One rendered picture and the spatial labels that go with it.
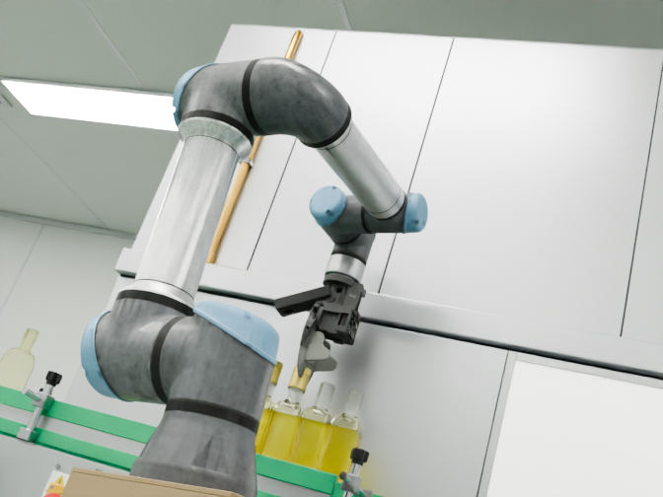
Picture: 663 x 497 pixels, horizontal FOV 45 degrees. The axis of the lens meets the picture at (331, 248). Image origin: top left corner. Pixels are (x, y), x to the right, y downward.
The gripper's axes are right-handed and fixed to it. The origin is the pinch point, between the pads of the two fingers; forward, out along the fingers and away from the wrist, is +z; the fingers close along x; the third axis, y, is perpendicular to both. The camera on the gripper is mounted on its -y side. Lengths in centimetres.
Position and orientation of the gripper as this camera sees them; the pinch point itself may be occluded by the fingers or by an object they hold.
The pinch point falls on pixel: (301, 373)
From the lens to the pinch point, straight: 153.6
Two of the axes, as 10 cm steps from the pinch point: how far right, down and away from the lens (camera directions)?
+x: 2.3, 4.7, 8.5
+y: 9.3, 1.5, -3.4
